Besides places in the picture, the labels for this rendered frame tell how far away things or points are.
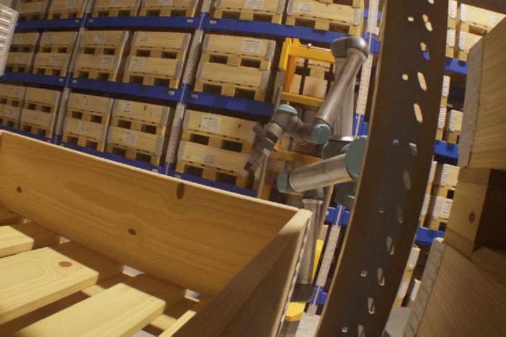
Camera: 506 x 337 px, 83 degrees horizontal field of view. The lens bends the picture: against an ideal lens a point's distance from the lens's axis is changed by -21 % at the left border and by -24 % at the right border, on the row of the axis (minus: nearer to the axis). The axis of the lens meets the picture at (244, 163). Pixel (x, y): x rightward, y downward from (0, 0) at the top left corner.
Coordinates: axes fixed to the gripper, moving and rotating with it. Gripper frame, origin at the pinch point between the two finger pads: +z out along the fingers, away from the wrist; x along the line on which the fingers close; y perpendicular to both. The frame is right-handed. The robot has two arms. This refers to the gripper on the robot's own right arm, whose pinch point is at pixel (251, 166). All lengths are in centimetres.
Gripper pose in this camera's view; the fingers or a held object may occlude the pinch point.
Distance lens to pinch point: 167.1
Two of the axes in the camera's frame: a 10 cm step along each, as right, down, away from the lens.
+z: -5.5, 8.2, -1.5
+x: -2.5, 0.2, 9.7
